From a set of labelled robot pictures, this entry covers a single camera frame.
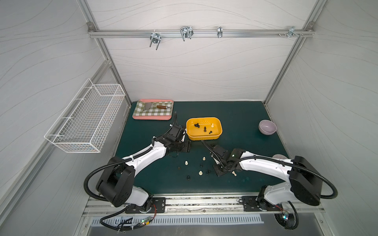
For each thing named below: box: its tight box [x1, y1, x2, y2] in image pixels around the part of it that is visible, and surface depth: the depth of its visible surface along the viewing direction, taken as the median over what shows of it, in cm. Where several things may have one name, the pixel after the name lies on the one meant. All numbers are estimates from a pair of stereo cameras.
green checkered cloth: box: [132, 101, 173, 117], surface depth 117 cm
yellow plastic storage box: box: [186, 117, 223, 141], surface depth 104 cm
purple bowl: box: [258, 119, 278, 136], surface depth 102 cm
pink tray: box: [132, 98, 174, 120], surface depth 113 cm
